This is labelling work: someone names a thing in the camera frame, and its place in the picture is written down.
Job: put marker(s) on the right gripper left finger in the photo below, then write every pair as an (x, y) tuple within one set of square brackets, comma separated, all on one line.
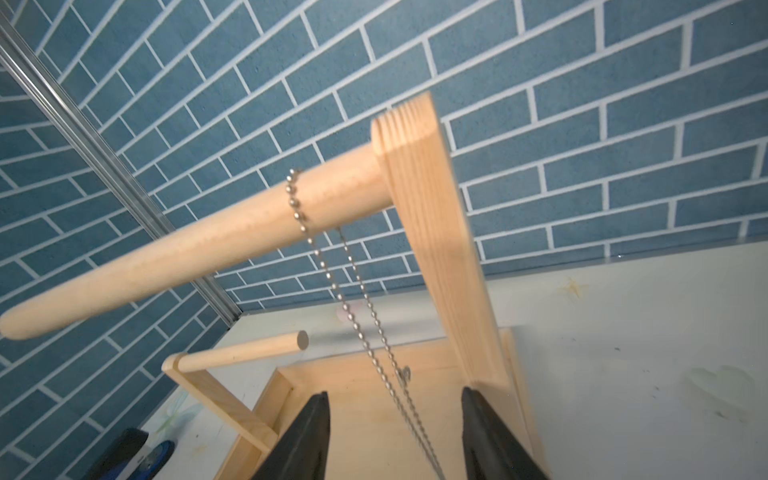
[(301, 453)]

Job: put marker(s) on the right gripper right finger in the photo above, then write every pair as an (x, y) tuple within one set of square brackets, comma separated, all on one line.
[(491, 451)]

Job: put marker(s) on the floral table mat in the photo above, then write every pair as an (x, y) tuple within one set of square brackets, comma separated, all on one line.
[(652, 368)]

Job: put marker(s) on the wooden jewelry display stand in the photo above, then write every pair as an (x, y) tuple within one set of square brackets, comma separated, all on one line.
[(405, 166)]

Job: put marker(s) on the blue stapler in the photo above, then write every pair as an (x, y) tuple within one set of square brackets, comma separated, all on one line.
[(130, 456)]

